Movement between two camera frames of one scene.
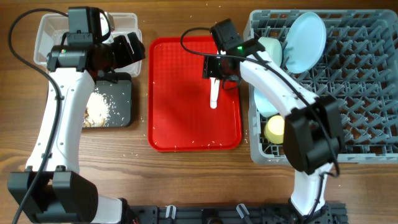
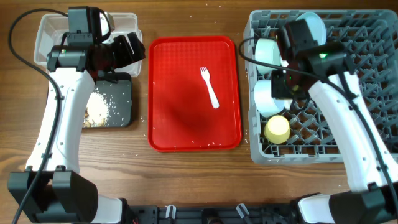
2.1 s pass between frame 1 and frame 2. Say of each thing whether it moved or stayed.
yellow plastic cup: stayed
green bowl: stayed
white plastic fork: moved
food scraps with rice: stayed
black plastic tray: stayed
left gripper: stayed
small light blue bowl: stayed
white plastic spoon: moved
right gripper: moved
